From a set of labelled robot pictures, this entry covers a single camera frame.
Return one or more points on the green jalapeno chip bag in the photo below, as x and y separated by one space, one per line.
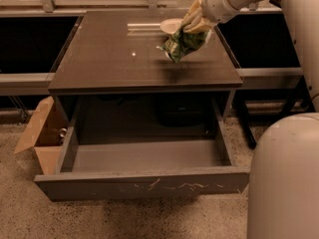
180 44

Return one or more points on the open grey drawer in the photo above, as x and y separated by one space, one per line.
119 150

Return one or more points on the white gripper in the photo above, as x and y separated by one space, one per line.
216 4

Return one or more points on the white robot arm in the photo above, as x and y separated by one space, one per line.
283 196

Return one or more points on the black stand leg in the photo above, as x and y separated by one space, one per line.
243 116

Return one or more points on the white paper bowl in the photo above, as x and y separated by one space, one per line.
170 26

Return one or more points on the grey cabinet with glossy top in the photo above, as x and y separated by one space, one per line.
121 53

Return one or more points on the brown cardboard box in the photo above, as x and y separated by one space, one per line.
42 135

